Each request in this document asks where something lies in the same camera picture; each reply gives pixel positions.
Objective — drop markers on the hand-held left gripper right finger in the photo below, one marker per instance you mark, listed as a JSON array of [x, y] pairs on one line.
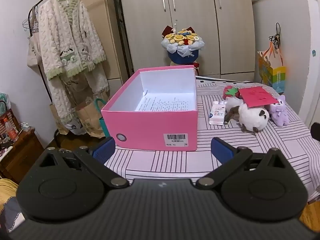
[[221, 149]]

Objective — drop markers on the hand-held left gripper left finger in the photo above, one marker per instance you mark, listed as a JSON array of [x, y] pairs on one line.
[[104, 149]]

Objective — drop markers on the small white tissue pack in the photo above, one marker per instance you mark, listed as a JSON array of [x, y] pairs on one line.
[[217, 113]]

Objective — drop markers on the purple plush toy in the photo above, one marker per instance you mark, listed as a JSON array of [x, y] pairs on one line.
[[278, 112]]

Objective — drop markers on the white cat plush toy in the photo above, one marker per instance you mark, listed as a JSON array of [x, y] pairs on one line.
[[252, 117]]

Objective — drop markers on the pink cardboard box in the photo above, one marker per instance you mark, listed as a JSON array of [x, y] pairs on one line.
[[150, 127]]

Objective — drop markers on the strawberry plush toy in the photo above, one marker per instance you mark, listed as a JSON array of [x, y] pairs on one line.
[[228, 92]]

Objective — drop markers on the red paper card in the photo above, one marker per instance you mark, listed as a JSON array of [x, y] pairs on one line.
[[255, 96]]

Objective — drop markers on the teal shopping bag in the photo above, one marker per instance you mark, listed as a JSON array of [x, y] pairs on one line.
[[102, 127]]

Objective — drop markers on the brown paper bag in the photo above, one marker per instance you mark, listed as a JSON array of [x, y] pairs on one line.
[[87, 120]]

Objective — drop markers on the striped tablecloth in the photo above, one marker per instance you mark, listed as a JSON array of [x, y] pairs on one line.
[[275, 140]]

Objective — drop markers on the white door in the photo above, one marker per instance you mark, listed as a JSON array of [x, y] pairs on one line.
[[310, 80]]

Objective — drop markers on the paper bag with panda print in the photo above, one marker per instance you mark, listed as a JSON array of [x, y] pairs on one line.
[[56, 117]]

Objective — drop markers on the colourful striped gift bag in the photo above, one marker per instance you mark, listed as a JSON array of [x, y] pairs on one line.
[[275, 77]]

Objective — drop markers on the fluffy cream pajama pants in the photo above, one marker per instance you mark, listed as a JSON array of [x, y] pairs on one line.
[[97, 80]]

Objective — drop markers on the printed paper sheet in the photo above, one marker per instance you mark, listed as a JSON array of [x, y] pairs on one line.
[[165, 102]]

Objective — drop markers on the wooden nightstand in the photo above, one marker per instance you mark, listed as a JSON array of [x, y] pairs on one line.
[[22, 155]]

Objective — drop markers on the orange drink bottle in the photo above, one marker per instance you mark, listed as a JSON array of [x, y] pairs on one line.
[[11, 131]]

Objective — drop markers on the woven basket bag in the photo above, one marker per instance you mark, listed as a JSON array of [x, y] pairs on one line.
[[13, 116]]

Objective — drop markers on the cream box with red ribbon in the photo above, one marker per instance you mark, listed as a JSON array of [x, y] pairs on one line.
[[172, 63]]

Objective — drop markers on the yellow quilted cloth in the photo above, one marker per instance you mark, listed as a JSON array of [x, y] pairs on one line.
[[7, 190]]

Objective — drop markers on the blue wrapped flower bouquet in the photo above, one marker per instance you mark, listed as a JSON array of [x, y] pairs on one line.
[[182, 40]]

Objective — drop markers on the cream tote bag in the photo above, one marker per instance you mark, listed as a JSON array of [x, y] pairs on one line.
[[33, 52]]

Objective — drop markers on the fluffy cream pajama jacket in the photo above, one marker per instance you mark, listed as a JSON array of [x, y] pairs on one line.
[[70, 30]]

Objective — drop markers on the grey wardrobe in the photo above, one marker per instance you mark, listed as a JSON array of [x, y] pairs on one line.
[[150, 30]]

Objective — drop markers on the beige wooden cabinet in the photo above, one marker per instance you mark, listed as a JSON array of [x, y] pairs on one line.
[[105, 17]]

